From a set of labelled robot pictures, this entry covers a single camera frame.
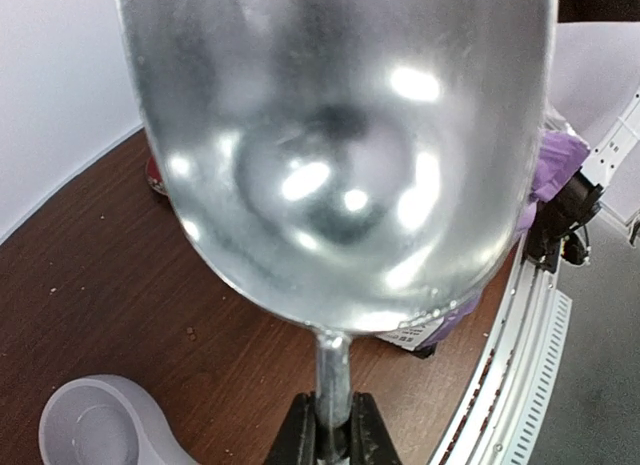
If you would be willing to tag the grey double pet bowl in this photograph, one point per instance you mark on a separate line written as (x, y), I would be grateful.
(106, 419)

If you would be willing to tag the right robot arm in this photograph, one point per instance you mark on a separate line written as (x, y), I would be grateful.
(591, 125)

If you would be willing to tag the aluminium front rail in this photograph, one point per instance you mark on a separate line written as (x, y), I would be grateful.
(558, 380)

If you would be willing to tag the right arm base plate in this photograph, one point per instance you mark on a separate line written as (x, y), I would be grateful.
(554, 236)

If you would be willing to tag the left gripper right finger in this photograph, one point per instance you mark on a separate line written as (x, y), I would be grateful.
(369, 440)

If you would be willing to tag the metal food scoop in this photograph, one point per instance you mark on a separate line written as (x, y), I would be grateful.
(351, 166)

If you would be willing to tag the red floral saucer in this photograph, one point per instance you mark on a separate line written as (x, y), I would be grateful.
(154, 178)

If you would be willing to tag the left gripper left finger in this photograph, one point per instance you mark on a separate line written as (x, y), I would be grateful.
(295, 442)

